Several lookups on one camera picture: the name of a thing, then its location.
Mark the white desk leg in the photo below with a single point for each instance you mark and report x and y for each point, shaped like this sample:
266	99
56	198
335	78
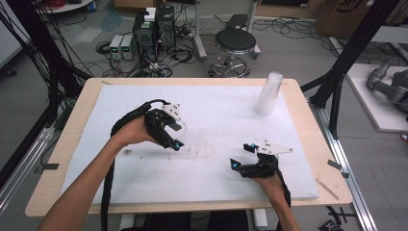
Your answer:
253	22
198	38

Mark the aluminium floor rail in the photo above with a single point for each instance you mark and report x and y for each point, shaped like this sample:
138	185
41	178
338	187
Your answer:
346	179
22	166

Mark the black round stool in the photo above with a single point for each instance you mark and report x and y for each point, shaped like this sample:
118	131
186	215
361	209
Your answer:
235	40

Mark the single clear cup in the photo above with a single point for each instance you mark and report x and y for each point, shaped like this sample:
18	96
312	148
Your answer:
183	127

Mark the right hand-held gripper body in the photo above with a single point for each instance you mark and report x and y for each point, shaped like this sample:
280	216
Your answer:
261	170

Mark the person's dark trousers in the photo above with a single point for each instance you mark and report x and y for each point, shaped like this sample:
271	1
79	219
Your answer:
192	223

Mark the white round table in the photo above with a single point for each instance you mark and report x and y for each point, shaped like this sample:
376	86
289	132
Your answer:
67	7

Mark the black metal frame post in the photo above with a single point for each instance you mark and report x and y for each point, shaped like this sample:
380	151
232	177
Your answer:
356	45
41	41

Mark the stack of clear plastic cups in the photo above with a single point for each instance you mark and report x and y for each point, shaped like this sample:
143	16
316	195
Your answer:
268	96

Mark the white platform board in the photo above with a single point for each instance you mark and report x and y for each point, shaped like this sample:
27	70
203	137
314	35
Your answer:
372	102

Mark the black computer tower green label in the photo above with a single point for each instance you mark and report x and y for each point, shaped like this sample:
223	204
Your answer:
144	38

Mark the grey bench power supply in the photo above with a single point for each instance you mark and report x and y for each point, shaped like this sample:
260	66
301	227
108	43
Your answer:
115	46
127	46

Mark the person's left hand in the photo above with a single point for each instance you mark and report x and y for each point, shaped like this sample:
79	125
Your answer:
133	133

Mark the person's right hand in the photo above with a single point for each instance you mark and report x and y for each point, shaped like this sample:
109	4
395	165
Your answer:
272	187

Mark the white wall panel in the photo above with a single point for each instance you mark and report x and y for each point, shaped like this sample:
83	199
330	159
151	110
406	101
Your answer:
8	38

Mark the small dark grey clamp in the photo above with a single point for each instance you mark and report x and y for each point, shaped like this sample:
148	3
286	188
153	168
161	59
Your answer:
344	175

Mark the light wooden table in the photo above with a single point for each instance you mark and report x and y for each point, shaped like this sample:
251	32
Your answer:
330	150

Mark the black flat device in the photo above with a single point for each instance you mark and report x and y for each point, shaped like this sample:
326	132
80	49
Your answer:
237	21

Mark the white box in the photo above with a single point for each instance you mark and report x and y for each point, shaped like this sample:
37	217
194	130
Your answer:
150	14

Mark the black tape strip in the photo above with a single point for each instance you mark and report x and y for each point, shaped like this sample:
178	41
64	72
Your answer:
51	166

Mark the black floor bracket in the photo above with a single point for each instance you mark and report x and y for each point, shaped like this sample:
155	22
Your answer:
340	213

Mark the white table leg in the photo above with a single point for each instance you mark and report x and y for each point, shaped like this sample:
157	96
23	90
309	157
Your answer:
127	223
260	219

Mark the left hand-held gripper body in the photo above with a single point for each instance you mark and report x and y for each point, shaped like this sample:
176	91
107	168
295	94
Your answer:
155	123

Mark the brown cardboard box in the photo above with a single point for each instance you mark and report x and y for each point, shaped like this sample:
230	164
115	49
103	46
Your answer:
340	16

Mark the black floor device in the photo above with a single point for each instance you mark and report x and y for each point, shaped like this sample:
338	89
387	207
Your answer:
330	225

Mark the white foam mat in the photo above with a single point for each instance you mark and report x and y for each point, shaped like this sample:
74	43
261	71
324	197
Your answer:
208	179

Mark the blue tape roll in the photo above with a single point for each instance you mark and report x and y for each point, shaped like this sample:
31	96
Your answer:
92	6

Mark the thin wooden stick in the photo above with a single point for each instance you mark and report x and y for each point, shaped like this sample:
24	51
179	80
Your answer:
327	189

